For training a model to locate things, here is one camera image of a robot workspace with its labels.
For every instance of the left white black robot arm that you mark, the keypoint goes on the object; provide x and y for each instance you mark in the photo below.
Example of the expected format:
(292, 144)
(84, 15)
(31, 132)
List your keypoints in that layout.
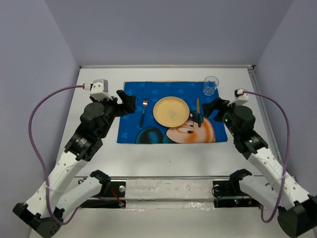
(45, 212)

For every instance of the blue cartoon placemat cloth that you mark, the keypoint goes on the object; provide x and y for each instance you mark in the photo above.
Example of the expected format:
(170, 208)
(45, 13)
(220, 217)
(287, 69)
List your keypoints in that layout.
(152, 132)

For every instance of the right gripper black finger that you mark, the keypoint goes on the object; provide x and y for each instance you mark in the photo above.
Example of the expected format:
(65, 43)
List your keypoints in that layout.
(208, 109)
(219, 102)

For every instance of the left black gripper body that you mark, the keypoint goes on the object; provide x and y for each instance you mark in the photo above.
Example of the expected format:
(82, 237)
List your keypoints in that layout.
(112, 109)

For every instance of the metal table edge rail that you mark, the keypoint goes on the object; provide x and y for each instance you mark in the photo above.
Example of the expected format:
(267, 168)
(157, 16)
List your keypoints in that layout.
(246, 66)

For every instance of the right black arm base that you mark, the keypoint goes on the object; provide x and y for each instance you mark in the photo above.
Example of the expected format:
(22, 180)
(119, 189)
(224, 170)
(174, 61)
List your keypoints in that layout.
(230, 196)

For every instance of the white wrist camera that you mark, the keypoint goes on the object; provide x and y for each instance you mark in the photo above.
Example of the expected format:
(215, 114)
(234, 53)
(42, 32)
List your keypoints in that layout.
(98, 89)
(241, 98)

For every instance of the gold knife dark handle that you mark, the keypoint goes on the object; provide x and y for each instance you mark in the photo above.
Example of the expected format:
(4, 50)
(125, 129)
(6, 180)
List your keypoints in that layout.
(199, 120)

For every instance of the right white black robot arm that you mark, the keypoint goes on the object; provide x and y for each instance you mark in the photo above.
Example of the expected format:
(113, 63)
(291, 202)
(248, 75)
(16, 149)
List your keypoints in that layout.
(296, 207)

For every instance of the gold fork dark handle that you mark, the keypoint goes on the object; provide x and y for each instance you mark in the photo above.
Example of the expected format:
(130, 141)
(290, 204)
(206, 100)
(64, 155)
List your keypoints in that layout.
(145, 103)

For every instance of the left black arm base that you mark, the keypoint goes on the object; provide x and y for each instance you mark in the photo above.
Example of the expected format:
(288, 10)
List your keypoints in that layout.
(111, 197)

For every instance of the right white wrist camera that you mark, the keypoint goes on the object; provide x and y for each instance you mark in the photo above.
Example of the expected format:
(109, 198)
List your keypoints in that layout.
(241, 98)

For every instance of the tan round plate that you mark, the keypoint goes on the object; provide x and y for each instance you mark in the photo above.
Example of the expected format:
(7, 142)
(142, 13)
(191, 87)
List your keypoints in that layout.
(171, 111)

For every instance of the clear plastic cup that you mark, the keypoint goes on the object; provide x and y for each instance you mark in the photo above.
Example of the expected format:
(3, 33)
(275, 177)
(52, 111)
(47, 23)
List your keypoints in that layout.
(210, 85)

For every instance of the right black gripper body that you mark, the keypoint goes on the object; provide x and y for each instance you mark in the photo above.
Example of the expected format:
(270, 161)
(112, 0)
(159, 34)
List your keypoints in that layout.
(227, 117)

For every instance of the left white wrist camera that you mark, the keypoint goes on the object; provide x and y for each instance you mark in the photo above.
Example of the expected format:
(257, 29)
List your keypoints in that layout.
(98, 89)

